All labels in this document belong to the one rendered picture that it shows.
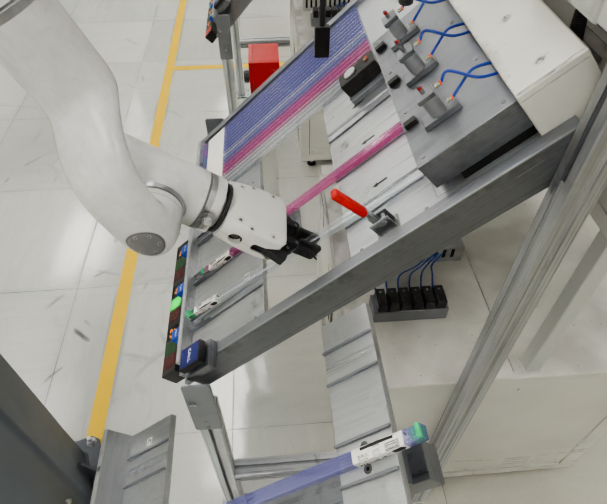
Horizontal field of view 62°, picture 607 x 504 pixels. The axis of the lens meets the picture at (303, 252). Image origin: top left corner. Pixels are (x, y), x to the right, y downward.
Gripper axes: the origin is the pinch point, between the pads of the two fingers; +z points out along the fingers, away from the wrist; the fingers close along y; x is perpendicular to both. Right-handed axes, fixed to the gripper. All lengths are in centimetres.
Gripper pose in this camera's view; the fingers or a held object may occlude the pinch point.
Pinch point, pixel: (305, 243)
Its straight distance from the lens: 80.2
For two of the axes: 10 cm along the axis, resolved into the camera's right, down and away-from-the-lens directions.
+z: 8.2, 3.4, 4.6
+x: -5.7, 5.4, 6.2
